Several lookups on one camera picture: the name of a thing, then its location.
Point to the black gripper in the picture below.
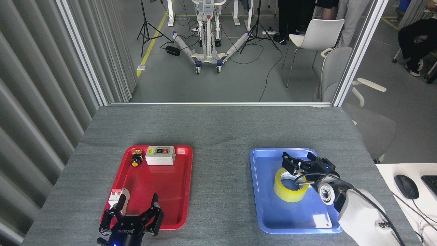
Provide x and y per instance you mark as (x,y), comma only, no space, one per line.
(324,171)
(126,232)

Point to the yellow tape roll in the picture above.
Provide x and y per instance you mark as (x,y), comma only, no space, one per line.
(286,194)

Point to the white circuit breaker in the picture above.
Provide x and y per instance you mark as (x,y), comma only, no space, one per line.
(115,198)

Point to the red plastic tray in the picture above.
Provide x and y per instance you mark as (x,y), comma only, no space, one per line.
(153,191)

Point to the blue plastic tray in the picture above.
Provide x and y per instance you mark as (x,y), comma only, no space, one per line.
(290,218)

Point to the yellow push button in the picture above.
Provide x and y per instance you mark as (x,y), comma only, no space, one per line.
(136,160)

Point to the white desk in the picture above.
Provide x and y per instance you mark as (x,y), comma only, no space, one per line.
(389,177)

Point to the grey office chair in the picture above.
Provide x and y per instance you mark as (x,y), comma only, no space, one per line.
(333,68)

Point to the black computer mouse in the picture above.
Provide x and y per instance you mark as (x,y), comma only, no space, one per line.
(406,186)

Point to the black keyboard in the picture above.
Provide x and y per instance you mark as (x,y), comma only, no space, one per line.
(431,184)

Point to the white plastic chair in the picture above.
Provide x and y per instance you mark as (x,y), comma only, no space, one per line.
(321,32)

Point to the white power strip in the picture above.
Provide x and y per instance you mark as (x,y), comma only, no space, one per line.
(269,32)

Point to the person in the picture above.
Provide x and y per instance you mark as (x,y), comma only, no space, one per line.
(351,17)
(290,13)
(327,3)
(414,34)

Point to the grey floor plate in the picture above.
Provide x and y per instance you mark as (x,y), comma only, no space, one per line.
(141,67)

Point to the black tripod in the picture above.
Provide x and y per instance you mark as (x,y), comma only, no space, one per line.
(258,13)
(143,13)

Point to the white wheeled stand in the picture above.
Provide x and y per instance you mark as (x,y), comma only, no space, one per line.
(206,41)

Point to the white desk leg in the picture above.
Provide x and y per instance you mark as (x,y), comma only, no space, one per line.
(170,13)
(250,13)
(235,13)

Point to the blue container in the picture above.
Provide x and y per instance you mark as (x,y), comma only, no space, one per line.
(405,5)

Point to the white two-button switch box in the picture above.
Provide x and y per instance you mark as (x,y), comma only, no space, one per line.
(160,160)

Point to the silver aluminium rail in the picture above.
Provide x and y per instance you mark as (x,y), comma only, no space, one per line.
(218,104)

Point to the silver aluminium post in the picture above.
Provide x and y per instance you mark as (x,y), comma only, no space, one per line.
(82,51)
(360,51)

